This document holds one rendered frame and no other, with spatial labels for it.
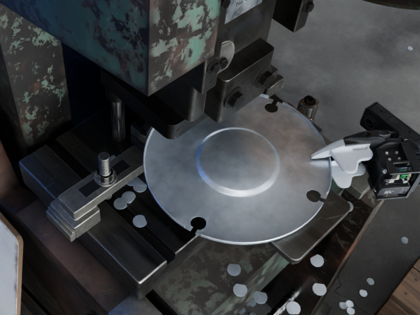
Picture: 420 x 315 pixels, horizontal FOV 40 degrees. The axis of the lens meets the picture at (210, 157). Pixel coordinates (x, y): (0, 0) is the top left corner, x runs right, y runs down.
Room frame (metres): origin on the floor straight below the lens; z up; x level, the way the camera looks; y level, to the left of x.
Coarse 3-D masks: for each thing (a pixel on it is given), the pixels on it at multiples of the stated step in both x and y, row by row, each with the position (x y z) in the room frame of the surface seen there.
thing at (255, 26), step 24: (240, 0) 0.57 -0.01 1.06; (264, 0) 0.61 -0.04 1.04; (240, 24) 0.58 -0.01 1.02; (264, 24) 0.62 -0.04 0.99; (240, 48) 0.58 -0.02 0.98; (264, 48) 0.60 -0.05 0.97; (240, 72) 0.54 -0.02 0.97; (264, 72) 0.58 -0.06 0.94; (168, 96) 0.54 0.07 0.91; (192, 96) 0.52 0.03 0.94; (216, 96) 0.53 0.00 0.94; (240, 96) 0.53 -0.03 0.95; (192, 120) 0.52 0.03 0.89; (216, 120) 0.52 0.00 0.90
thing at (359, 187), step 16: (368, 176) 0.68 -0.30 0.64; (352, 192) 0.64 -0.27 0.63; (368, 192) 0.65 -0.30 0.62; (368, 208) 0.62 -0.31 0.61; (352, 224) 0.63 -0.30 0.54; (368, 224) 0.65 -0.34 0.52; (336, 240) 0.64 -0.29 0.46; (352, 240) 0.62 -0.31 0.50; (336, 256) 0.63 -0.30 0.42; (288, 272) 0.68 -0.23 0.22; (304, 272) 0.66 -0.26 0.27; (320, 272) 0.64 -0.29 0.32; (336, 272) 0.63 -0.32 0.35; (272, 288) 0.69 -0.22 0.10; (288, 288) 0.67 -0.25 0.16; (304, 288) 0.65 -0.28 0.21; (272, 304) 0.68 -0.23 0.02; (304, 304) 0.63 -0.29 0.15; (320, 304) 0.65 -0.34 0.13
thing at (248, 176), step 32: (192, 128) 0.60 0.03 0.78; (224, 128) 0.61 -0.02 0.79; (256, 128) 0.62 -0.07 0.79; (288, 128) 0.63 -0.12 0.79; (160, 160) 0.53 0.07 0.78; (192, 160) 0.54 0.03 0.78; (224, 160) 0.54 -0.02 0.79; (256, 160) 0.55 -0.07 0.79; (288, 160) 0.56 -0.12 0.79; (320, 160) 0.57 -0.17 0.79; (160, 192) 0.47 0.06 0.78; (192, 192) 0.48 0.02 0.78; (224, 192) 0.49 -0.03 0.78; (256, 192) 0.49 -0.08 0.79; (288, 192) 0.50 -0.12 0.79; (320, 192) 0.51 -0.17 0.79; (224, 224) 0.43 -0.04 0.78; (256, 224) 0.44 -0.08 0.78; (288, 224) 0.45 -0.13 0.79
